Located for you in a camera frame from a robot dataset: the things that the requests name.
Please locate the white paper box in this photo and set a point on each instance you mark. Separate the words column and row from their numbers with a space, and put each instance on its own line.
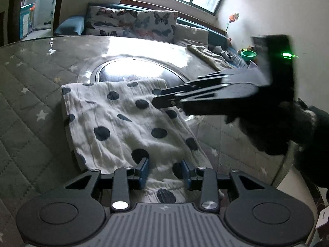
column 323, row 218

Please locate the grey plush toy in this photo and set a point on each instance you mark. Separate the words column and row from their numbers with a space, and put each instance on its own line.
column 222, row 51

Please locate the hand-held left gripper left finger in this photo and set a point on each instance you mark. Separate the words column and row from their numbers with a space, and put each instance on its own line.
column 143, row 171

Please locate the green toy bowl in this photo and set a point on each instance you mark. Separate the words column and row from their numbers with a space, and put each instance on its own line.
column 249, row 55

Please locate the grey quilted star table cover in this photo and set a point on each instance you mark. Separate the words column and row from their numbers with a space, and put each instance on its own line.
column 30, row 108

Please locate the beige knitted cloth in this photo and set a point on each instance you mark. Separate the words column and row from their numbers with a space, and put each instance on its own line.
column 205, row 55

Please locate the teal sofa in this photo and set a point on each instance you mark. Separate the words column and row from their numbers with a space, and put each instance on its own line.
column 77, row 24

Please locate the person's right hand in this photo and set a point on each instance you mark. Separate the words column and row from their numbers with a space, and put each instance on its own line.
column 267, row 131

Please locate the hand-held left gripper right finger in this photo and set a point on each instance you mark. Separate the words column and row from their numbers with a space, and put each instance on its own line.
column 186, row 174

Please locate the blue cardboard box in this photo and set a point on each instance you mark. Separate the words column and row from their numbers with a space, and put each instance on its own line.
column 27, row 19

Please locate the beige cushion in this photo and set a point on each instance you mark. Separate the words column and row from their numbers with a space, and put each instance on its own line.
column 191, row 34

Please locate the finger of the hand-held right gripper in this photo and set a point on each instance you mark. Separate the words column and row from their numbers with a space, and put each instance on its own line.
column 185, row 88
column 164, row 101

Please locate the white polka-dot cloth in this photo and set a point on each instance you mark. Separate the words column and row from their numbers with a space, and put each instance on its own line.
column 120, row 131

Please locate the round glass turntable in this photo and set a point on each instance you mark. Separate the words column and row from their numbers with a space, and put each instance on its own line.
column 133, row 69

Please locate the pink pinwheel flower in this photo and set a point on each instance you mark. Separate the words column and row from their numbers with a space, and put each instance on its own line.
column 232, row 18

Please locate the butterfly print pillow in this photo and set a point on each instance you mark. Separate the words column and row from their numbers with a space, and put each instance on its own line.
column 113, row 22
column 156, row 25

